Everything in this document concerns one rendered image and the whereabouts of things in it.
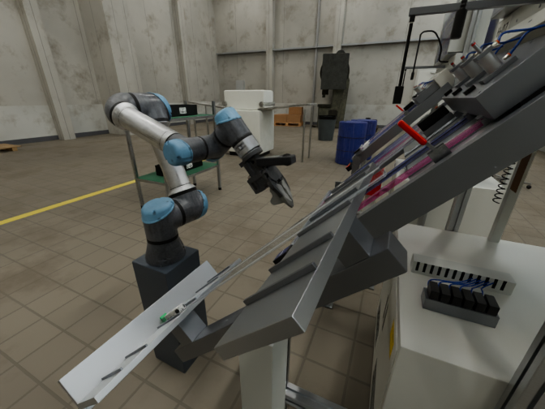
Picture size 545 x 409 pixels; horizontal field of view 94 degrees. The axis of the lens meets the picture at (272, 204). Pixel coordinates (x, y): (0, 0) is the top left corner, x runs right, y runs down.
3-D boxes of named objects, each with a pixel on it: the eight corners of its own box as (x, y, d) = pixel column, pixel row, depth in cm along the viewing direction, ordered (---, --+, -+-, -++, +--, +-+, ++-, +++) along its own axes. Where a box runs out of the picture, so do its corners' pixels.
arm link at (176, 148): (85, 87, 86) (179, 139, 67) (118, 88, 94) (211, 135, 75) (90, 121, 92) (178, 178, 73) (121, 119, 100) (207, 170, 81)
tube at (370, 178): (164, 323, 51) (160, 319, 51) (169, 318, 52) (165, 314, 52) (386, 176, 23) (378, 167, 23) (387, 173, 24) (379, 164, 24)
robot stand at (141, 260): (155, 357, 120) (130, 261, 99) (182, 329, 135) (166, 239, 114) (184, 373, 113) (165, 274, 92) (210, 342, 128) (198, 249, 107)
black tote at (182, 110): (159, 118, 246) (156, 105, 241) (146, 117, 252) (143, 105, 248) (197, 114, 294) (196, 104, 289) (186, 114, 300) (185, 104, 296)
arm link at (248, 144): (257, 133, 80) (244, 136, 73) (265, 145, 81) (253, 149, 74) (242, 147, 84) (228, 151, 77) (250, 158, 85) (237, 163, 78)
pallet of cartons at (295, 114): (306, 125, 1150) (307, 106, 1120) (298, 127, 1063) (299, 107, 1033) (279, 123, 1202) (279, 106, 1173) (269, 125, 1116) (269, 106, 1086)
